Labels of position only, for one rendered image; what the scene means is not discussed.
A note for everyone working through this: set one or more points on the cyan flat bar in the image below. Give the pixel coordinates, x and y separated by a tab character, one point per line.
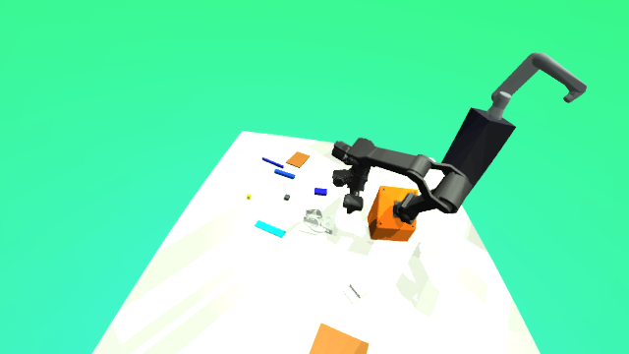
270	229

